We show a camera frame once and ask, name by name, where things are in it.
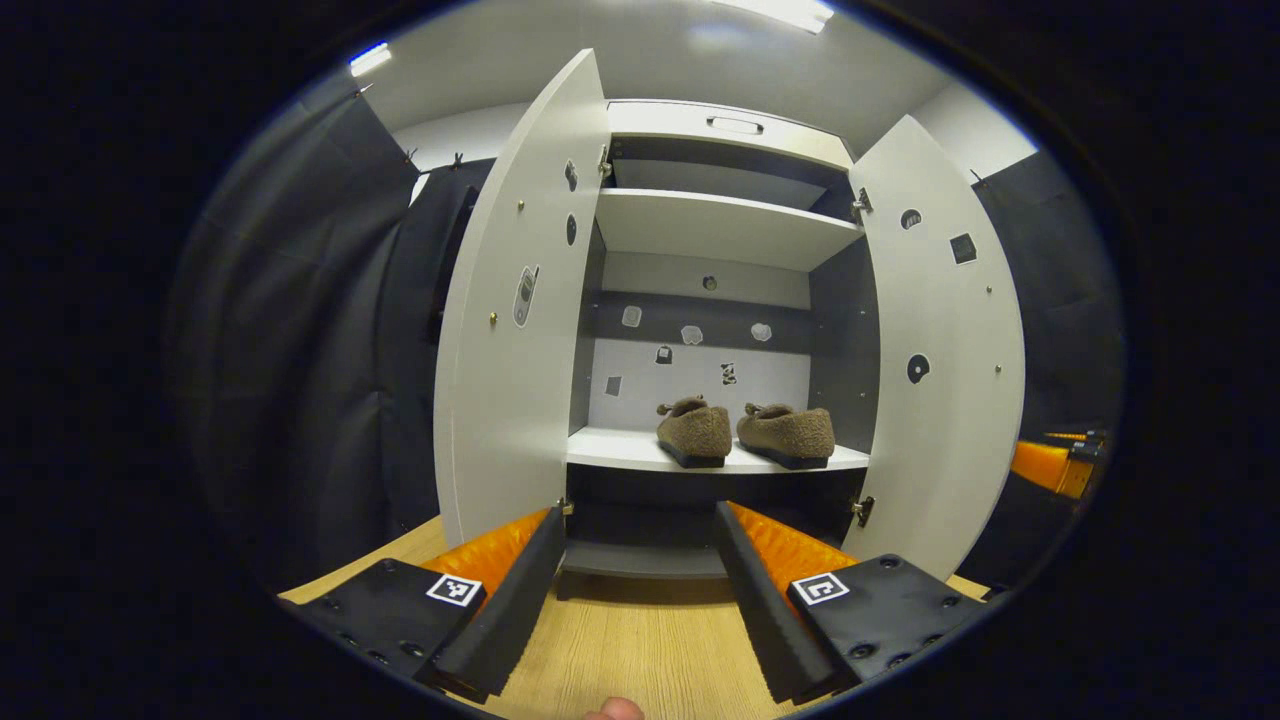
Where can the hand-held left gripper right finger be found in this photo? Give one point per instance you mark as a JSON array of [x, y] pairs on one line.
[[755, 600]]

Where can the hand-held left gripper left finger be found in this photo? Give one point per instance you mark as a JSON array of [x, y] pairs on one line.
[[520, 600]]

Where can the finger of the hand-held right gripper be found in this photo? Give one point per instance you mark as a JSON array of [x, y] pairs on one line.
[[1040, 465], [1080, 437]]

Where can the white cabinet door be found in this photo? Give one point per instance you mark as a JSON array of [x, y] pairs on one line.
[[510, 420], [945, 440]]

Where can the brown fuzzy shoe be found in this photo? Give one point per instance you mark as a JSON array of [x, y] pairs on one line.
[[697, 432], [790, 435]]

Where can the white shoe cabinet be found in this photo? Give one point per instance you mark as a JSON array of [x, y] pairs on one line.
[[720, 225]]

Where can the large ceiling light panel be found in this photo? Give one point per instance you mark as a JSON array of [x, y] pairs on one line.
[[780, 12]]

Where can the small ceiling light panel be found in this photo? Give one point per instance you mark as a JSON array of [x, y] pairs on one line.
[[370, 59]]

